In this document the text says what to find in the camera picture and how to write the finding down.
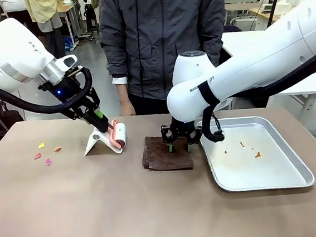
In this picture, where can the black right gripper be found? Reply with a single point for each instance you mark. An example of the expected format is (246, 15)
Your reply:
(180, 129)

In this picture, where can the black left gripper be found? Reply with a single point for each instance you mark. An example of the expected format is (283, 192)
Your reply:
(71, 90)

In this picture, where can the brown cloth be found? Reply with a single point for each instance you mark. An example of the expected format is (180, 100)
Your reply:
(162, 160)

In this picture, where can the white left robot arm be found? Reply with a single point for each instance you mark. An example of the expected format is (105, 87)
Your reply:
(14, 54)

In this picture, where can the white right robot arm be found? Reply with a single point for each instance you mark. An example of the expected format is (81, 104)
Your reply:
(253, 64)

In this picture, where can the person's right forearm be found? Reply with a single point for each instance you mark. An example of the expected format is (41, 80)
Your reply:
(121, 91)

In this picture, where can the person's right hand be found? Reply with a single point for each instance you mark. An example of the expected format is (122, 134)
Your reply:
(126, 108)

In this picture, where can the white folded stand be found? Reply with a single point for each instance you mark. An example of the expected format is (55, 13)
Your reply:
(98, 142)

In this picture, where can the orange paper scrap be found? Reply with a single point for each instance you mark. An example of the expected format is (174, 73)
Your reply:
(57, 149)

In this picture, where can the magenta paper scrap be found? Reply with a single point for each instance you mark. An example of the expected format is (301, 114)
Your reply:
(48, 162)

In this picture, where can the red pink paper scrap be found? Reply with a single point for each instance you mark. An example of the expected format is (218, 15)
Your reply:
(38, 155)

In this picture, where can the silver metal tray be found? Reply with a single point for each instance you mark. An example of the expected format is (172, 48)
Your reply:
(252, 168)

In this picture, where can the large orange crumb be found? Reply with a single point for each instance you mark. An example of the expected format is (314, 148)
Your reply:
(258, 155)

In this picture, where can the blue bag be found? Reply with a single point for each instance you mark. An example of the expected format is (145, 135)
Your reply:
(68, 43)

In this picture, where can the black background stool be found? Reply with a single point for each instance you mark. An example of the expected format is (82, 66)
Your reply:
(91, 17)

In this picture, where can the person in grey jacket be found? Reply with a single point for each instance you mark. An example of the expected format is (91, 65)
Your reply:
(160, 31)

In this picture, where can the person in yellow coat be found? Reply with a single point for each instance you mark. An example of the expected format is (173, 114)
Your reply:
(45, 11)

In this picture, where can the wooden top desk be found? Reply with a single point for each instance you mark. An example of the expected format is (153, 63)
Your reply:
(263, 16)

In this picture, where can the white tissue box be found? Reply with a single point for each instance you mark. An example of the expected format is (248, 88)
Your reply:
(284, 1)

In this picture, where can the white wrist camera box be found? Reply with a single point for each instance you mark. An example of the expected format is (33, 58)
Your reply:
(67, 63)

